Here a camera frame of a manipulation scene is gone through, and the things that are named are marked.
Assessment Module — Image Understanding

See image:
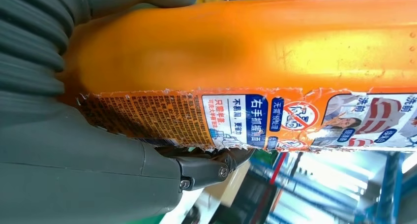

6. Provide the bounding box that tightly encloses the blue metal rack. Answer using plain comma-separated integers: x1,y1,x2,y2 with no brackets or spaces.
251,151,417,224

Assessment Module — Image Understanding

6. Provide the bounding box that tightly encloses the green work table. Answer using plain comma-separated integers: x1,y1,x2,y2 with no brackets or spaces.
123,211,167,224

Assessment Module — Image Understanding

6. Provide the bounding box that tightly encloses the white table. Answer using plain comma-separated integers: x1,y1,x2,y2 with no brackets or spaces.
159,188,225,224

